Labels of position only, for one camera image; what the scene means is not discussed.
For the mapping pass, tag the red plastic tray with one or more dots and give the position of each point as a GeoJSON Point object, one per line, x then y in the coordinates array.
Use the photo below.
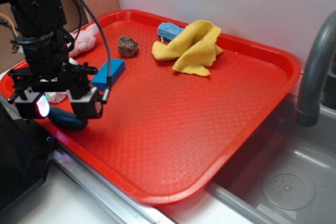
{"type": "Point", "coordinates": [164, 135]}

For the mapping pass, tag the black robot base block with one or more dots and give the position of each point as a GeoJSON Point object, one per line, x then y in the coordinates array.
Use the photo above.
{"type": "Point", "coordinates": [26, 153]}

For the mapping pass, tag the blue rectangular block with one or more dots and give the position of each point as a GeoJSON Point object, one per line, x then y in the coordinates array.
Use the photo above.
{"type": "Point", "coordinates": [117, 66]}

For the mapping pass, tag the grey sink faucet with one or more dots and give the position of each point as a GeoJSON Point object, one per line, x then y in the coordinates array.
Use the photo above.
{"type": "Point", "coordinates": [318, 80]}

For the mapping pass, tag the yellow microfiber cloth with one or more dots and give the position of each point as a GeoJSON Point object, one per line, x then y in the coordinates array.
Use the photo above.
{"type": "Point", "coordinates": [194, 49]}

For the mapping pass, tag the grey toy sink basin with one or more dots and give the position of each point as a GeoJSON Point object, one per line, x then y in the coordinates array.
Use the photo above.
{"type": "Point", "coordinates": [284, 173]}

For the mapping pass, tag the pink plush toy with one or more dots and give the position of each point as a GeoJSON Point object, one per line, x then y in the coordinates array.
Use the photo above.
{"type": "Point", "coordinates": [85, 41]}

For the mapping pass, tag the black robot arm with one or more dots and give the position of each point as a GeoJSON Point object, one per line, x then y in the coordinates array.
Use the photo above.
{"type": "Point", "coordinates": [34, 17]}

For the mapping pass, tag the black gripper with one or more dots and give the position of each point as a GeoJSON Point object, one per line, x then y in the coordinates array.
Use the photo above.
{"type": "Point", "coordinates": [49, 70]}

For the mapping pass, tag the brown rock lump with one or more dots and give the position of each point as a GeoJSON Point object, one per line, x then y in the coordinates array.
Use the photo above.
{"type": "Point", "coordinates": [127, 47]}

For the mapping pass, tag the blue sponge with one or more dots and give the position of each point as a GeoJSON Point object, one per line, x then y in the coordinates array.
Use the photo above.
{"type": "Point", "coordinates": [168, 31]}

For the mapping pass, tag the dark green plastic pickle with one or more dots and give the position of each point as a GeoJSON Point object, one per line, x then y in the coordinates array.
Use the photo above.
{"type": "Point", "coordinates": [66, 120]}

